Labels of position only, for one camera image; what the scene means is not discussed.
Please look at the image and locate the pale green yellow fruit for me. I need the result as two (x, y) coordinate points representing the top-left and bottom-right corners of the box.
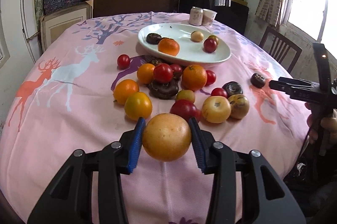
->
(228, 94), (250, 119)

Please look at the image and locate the dark water chestnut front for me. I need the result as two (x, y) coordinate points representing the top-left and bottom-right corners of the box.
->
(222, 81), (243, 98)

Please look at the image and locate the red cherry tomato front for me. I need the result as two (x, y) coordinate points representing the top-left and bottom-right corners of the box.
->
(211, 88), (228, 98)

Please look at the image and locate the pale yellow round fruit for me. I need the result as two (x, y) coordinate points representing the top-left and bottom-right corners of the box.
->
(202, 96), (231, 123)

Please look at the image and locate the yellow orange tomato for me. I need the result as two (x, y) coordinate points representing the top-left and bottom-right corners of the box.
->
(208, 35), (219, 44)

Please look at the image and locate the small yellow longan fruit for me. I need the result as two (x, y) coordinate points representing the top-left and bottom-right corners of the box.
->
(175, 89), (195, 104)

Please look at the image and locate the striped pepino melon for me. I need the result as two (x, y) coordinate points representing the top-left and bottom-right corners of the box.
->
(190, 31), (204, 43)

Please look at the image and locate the pale yellow passion fruit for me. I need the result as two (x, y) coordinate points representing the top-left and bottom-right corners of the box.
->
(142, 113), (191, 162)

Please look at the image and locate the pale yellow small fruit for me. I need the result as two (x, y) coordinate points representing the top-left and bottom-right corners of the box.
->
(124, 92), (152, 121)

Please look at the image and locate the orange cherry tomato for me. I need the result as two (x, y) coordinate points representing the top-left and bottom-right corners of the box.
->
(137, 63), (155, 85)
(113, 79), (139, 105)

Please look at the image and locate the large orange mandarin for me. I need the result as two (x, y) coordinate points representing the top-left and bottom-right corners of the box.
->
(158, 37), (180, 56)

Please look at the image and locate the person's right hand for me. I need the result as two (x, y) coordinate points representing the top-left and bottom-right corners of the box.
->
(309, 109), (337, 146)

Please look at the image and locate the dark wooden chair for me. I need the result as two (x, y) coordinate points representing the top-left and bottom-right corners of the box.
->
(259, 27), (302, 73)

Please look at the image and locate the right bright window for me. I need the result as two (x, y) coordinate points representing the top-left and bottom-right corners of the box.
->
(283, 0), (336, 55)

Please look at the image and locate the white paper cup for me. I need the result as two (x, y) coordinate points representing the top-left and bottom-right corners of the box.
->
(202, 9), (217, 27)

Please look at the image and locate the white oval plate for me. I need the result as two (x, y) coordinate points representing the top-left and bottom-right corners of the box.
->
(138, 23), (231, 67)

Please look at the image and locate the pink beverage can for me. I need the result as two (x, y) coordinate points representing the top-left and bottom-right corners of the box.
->
(189, 7), (203, 26)

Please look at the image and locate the pink deer print tablecloth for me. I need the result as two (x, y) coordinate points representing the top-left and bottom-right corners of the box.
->
(1, 12), (310, 223)

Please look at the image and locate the small red cherry tomato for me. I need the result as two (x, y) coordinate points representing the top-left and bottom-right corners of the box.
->
(116, 54), (131, 70)

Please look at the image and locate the framed picture leaning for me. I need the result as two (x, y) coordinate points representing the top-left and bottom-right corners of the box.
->
(41, 0), (94, 52)

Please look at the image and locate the dark wooden cabinet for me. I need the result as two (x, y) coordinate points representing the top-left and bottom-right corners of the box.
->
(92, 0), (179, 17)

